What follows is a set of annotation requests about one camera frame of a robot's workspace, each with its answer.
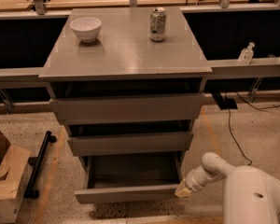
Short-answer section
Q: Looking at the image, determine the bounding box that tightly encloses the clear sanitizer bottle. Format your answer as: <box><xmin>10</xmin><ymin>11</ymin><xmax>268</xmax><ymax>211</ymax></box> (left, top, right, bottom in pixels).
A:
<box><xmin>238</xmin><ymin>42</ymin><xmax>255</xmax><ymax>64</ymax></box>

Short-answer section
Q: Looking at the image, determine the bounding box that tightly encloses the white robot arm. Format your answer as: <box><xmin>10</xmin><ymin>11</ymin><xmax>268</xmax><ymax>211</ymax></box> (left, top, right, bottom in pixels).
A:
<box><xmin>175</xmin><ymin>152</ymin><xmax>280</xmax><ymax>224</ymax></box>

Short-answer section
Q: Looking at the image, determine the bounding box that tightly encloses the grey middle drawer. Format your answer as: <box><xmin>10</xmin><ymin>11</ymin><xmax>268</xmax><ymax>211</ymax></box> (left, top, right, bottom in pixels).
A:
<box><xmin>68</xmin><ymin>120</ymin><xmax>193</xmax><ymax>156</ymax></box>

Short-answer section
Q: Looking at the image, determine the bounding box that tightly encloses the black floor cable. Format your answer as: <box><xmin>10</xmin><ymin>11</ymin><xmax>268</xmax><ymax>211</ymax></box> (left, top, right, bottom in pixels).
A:
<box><xmin>227</xmin><ymin>91</ymin><xmax>280</xmax><ymax>167</ymax></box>

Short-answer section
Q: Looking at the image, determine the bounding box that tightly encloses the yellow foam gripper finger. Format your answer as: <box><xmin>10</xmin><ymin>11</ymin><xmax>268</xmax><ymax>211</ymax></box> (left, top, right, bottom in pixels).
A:
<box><xmin>175</xmin><ymin>179</ymin><xmax>191</xmax><ymax>198</ymax></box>

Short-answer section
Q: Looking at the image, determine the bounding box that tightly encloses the grey top drawer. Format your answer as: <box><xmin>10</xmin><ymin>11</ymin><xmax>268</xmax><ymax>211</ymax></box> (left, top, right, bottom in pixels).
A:
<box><xmin>50</xmin><ymin>78</ymin><xmax>203</xmax><ymax>125</ymax></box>

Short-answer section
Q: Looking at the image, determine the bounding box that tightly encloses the grey bottom drawer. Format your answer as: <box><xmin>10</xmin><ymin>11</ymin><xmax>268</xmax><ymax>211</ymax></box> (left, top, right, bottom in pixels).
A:
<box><xmin>75</xmin><ymin>152</ymin><xmax>181</xmax><ymax>203</ymax></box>

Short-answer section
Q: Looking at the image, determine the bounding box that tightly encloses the black metal bar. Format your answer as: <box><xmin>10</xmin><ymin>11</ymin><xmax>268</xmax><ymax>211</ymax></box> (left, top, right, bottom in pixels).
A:
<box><xmin>24</xmin><ymin>131</ymin><xmax>57</xmax><ymax>199</ymax></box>

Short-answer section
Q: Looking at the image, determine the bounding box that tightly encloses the black power box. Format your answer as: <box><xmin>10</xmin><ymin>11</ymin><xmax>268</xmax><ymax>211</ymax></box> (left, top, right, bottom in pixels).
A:
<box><xmin>212</xmin><ymin>92</ymin><xmax>237</xmax><ymax>110</ymax></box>

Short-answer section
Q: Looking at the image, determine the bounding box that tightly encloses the grey drawer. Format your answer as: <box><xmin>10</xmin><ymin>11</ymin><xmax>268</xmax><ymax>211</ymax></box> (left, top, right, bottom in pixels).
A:
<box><xmin>50</xmin><ymin>78</ymin><xmax>203</xmax><ymax>125</ymax></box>
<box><xmin>68</xmin><ymin>120</ymin><xmax>193</xmax><ymax>156</ymax></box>
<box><xmin>75</xmin><ymin>152</ymin><xmax>181</xmax><ymax>203</ymax></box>

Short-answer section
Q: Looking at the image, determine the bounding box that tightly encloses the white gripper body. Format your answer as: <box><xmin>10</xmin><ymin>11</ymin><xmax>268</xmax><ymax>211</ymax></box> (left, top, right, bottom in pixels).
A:
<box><xmin>185</xmin><ymin>166</ymin><xmax>221</xmax><ymax>192</ymax></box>

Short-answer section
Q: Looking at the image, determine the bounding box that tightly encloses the grey drawer cabinet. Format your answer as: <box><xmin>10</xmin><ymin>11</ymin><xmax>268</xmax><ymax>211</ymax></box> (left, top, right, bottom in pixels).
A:
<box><xmin>38</xmin><ymin>7</ymin><xmax>213</xmax><ymax>173</ymax></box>

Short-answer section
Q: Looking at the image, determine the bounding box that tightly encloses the white ceramic bowl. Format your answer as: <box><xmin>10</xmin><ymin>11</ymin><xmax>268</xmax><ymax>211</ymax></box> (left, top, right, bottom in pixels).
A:
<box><xmin>70</xmin><ymin>17</ymin><xmax>102</xmax><ymax>42</ymax></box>

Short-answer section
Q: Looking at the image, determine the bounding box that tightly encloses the cardboard box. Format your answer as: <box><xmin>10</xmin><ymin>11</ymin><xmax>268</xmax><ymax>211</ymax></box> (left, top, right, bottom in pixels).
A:
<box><xmin>0</xmin><ymin>131</ymin><xmax>32</xmax><ymax>224</ymax></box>

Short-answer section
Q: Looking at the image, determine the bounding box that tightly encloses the crushed soda can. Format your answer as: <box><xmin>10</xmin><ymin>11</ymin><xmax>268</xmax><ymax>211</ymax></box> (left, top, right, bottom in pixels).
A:
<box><xmin>150</xmin><ymin>7</ymin><xmax>166</xmax><ymax>42</ymax></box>

